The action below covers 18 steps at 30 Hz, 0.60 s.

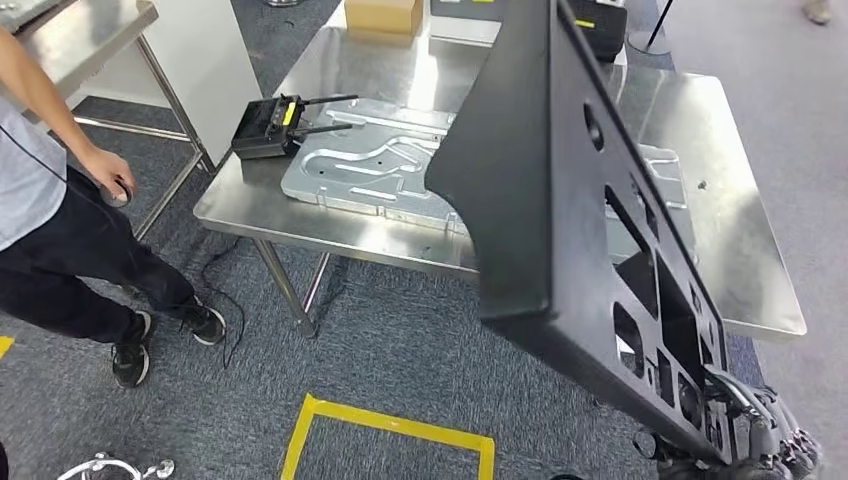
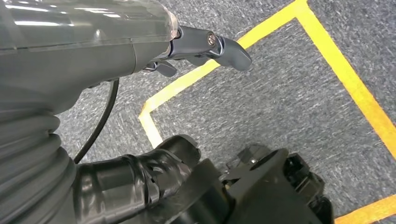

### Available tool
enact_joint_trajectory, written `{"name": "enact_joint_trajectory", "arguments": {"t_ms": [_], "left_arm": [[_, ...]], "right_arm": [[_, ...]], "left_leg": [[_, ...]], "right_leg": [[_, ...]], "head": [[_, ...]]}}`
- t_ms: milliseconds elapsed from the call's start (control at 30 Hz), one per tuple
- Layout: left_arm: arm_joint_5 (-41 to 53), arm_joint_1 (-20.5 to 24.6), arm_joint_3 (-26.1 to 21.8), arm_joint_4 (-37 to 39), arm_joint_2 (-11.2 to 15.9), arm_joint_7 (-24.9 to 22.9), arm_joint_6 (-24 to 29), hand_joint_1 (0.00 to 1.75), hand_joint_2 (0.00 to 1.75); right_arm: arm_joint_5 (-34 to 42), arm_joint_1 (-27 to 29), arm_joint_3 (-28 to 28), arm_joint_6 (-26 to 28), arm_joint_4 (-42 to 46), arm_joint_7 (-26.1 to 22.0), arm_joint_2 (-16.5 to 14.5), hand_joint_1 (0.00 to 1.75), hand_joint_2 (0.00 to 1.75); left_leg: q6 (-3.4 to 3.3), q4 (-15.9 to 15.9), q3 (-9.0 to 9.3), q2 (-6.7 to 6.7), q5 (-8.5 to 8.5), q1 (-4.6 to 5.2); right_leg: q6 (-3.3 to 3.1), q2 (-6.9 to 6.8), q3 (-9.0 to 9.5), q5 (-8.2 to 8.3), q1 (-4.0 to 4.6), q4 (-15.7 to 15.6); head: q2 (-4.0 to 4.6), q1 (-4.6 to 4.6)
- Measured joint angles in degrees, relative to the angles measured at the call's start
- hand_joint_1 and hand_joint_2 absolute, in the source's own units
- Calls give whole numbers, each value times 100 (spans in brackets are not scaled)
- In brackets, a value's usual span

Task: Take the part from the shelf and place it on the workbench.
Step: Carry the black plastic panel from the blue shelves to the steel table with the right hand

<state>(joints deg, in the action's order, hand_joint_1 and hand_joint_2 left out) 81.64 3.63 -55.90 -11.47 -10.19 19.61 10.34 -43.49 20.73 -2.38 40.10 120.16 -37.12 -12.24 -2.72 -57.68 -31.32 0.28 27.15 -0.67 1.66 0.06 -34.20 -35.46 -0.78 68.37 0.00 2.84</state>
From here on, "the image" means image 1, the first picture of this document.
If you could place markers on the person's hand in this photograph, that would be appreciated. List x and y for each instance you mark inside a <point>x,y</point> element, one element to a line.
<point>109,169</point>

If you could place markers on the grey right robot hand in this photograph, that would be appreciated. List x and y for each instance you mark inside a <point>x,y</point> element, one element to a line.
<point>762,437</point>

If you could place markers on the small grey round roll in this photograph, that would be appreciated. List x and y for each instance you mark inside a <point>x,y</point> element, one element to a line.
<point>112,200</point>

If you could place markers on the black plastic panel part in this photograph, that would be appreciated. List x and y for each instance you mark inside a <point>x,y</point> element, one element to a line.
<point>517,166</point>

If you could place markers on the person's forearm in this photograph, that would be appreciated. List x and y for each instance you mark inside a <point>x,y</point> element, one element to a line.
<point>40,93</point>

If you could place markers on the stainless steel workbench table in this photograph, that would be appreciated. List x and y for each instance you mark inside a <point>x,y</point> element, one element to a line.
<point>729,199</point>

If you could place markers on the person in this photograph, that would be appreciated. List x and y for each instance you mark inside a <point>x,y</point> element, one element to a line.
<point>40,265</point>

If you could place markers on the white cabinet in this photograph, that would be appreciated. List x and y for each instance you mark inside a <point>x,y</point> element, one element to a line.
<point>199,66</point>

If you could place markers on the stainless steel side table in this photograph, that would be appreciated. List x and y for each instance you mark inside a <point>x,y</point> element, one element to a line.
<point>86,33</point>

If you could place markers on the black controller with antennas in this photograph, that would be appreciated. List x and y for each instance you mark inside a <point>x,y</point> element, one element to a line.
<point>262,136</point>

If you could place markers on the person's foot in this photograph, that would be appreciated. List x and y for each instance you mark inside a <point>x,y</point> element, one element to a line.
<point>131,361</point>
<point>204,323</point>
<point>817,11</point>

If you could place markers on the grey flat device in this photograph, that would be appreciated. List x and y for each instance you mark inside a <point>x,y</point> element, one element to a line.
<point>20,10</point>

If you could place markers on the yellow floor tape piece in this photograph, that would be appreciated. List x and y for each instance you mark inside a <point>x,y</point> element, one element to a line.
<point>4,346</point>

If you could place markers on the chrome stool base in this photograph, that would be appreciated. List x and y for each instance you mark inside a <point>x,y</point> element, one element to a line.
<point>106,469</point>
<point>283,2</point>

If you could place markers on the stamped silver metal plate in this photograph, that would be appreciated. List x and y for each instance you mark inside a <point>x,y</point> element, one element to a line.
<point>371,166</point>

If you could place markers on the brown cardboard box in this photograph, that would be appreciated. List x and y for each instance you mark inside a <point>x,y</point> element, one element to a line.
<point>384,14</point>

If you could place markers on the yellow floor tape square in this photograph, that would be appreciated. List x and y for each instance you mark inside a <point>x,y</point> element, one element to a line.
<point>397,424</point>

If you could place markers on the white table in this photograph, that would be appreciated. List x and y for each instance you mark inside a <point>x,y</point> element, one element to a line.
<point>464,32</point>

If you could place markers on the black floor stand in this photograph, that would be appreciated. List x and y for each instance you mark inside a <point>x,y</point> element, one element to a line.
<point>646,40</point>

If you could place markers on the black zip case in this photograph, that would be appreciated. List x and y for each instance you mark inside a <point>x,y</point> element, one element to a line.
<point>599,26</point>

